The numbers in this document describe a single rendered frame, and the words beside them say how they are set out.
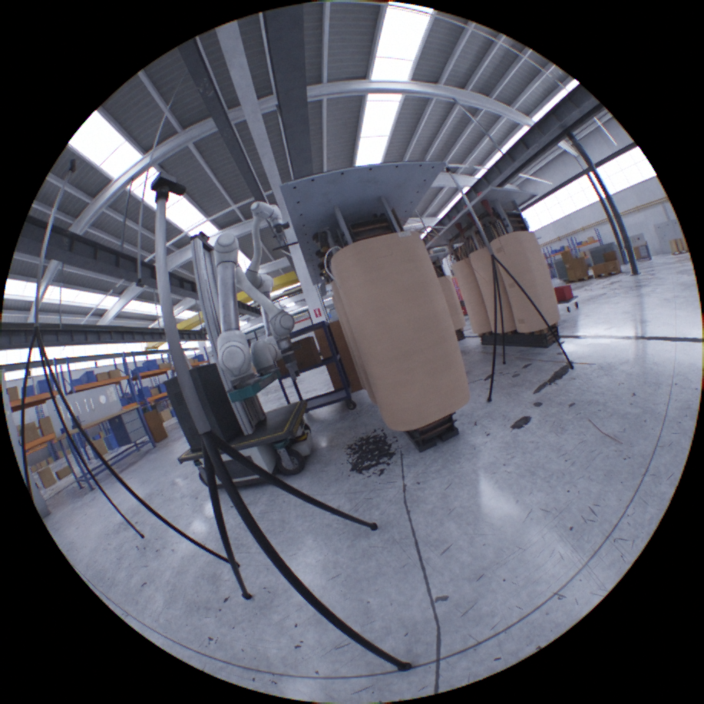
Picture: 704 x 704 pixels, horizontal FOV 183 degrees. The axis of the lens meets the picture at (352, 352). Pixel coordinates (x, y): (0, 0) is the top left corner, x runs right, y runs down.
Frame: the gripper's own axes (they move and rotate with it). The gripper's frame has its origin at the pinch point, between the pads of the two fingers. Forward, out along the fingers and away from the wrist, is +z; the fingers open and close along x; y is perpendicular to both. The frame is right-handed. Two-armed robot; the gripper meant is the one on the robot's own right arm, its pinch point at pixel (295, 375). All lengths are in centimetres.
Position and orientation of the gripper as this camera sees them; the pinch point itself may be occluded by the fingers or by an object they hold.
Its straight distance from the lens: 133.9
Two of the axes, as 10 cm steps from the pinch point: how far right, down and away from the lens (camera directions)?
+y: -9.4, 3.3, -0.6
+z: 3.3, 9.4, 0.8
